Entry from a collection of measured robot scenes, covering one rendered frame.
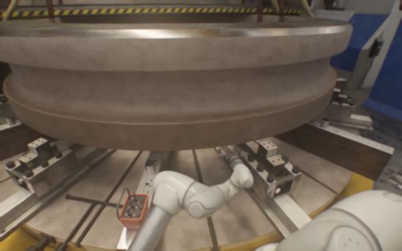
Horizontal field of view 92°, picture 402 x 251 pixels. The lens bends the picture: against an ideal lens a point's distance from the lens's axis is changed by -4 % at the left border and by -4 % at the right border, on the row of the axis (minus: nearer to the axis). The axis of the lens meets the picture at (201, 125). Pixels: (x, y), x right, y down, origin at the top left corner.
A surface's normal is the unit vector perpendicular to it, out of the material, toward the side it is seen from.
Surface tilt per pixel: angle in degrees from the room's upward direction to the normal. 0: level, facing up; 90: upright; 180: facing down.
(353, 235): 27
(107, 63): 90
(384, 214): 9
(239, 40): 90
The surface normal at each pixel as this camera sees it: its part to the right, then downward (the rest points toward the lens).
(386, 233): 0.05, -0.41
